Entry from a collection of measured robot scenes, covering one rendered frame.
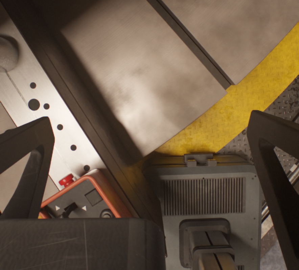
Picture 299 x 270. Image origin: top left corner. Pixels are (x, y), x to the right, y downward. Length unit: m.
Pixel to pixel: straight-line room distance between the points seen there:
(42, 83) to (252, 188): 0.92
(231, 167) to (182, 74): 0.45
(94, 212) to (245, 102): 1.03
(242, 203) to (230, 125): 0.40
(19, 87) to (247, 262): 1.13
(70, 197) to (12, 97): 0.29
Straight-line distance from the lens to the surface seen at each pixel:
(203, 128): 1.37
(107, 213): 0.58
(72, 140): 0.68
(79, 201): 0.59
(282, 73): 1.50
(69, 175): 0.61
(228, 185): 1.18
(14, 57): 0.70
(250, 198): 1.23
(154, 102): 1.02
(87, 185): 0.58
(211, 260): 1.03
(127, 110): 1.02
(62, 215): 0.54
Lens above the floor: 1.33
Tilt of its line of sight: 85 degrees down
